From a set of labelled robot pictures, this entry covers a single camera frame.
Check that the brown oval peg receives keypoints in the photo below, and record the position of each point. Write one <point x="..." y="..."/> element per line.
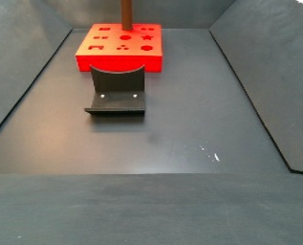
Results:
<point x="127" y="16"/>

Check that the red shape sorter block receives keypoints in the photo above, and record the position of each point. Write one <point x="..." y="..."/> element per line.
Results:
<point x="115" y="50"/>

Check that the black curved holder bracket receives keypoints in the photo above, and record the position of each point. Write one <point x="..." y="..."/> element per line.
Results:
<point x="119" y="86"/>

